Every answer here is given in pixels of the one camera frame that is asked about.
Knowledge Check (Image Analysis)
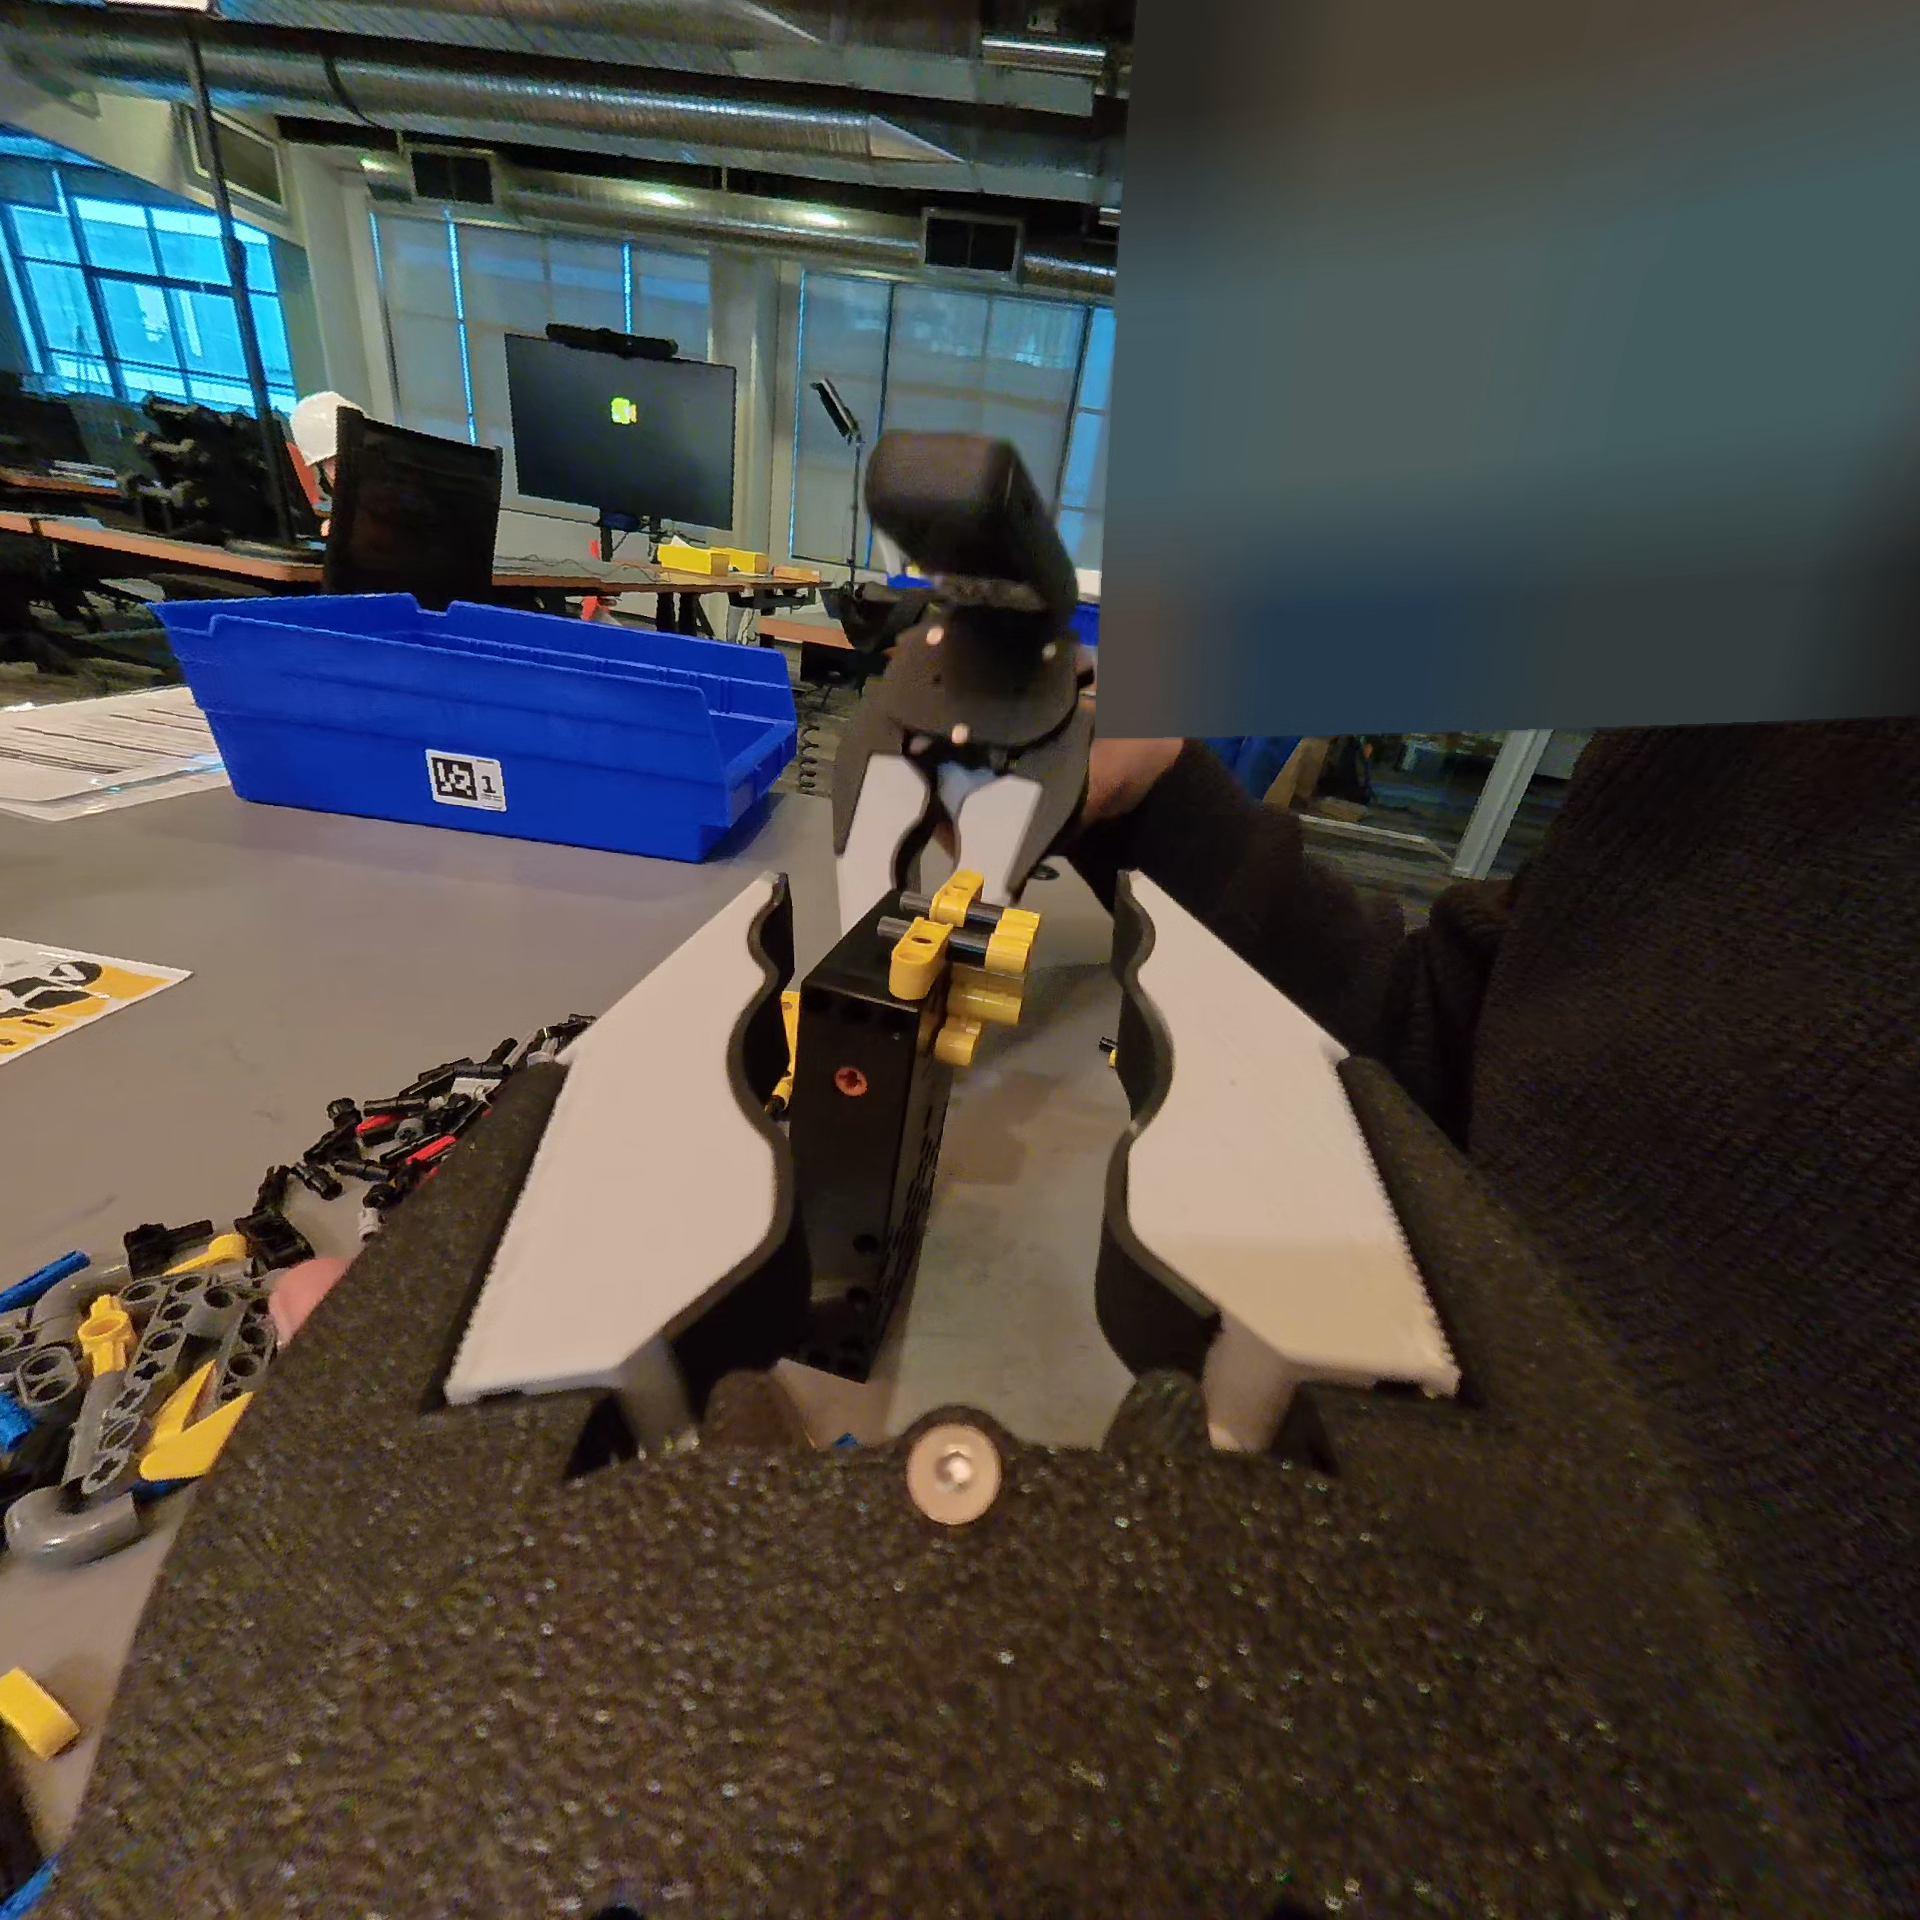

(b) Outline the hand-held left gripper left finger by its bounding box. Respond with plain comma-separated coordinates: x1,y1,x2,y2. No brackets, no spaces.
444,871,800,1454

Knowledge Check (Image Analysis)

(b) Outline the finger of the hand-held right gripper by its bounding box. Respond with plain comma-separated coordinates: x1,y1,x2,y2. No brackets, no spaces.
943,719,1094,905
829,703,961,962

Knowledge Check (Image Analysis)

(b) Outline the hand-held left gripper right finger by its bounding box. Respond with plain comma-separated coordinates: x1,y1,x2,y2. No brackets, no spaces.
1093,871,1464,1455

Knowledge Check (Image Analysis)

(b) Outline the yellow toy connector assembly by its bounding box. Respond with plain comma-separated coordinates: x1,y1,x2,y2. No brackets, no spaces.
884,871,1046,1070

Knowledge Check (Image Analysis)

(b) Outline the black toy motor block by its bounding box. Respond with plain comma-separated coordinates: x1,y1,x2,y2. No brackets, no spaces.
783,908,961,1384

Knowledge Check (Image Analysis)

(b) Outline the person's right hand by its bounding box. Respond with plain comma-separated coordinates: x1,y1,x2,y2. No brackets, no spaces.
1082,737,1190,829

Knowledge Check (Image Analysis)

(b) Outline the black light stand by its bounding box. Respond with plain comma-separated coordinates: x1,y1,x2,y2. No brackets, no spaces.
808,377,880,590

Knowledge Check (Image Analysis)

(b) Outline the black bag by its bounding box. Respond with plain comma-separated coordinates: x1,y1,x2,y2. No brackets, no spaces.
816,582,917,664

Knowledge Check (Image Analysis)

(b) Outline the blue jacket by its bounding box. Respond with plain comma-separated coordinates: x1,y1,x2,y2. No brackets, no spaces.
1200,736,1309,812

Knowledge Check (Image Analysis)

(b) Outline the blue plastic bin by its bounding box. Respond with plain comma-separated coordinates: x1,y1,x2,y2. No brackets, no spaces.
152,591,800,866

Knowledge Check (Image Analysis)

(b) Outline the black computer monitor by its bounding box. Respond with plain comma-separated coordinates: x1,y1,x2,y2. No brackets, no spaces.
502,334,741,560

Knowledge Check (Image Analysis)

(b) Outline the person's dark sweater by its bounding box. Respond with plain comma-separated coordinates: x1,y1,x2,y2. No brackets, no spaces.
1438,727,1920,1920

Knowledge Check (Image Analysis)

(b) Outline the pile of grey yellow toy parts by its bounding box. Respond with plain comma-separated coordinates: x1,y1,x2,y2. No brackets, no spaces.
0,1215,302,1759

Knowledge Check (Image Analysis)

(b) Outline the yellow printed instruction sheet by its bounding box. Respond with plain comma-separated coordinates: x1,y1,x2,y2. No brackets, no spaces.
0,935,193,1066

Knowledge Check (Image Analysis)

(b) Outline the white printed paper sheet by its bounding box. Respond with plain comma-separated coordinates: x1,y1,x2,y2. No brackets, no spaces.
0,687,230,824

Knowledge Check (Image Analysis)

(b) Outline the black pole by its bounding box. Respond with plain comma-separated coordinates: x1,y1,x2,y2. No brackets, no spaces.
182,16,298,543

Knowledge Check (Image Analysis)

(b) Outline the white frame post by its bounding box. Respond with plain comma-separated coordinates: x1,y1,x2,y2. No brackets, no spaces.
1444,729,1556,879

